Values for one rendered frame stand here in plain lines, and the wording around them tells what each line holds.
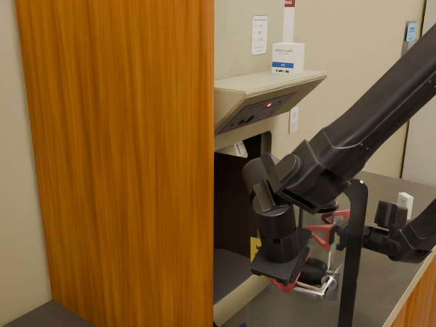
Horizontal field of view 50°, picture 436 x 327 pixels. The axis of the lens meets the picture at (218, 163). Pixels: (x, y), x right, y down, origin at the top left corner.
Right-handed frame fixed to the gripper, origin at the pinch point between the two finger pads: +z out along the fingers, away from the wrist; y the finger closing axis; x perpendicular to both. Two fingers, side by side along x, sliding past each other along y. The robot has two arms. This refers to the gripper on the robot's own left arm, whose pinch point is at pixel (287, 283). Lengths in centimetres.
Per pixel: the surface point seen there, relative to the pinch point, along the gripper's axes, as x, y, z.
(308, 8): -54, -142, 15
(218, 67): -21.4, -24.0, -25.6
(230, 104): -13.6, -14.2, -24.8
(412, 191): 0, -105, 75
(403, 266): 9, -48, 50
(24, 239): -66, 7, 7
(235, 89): -13.0, -15.9, -26.7
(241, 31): -20.8, -33.1, -28.4
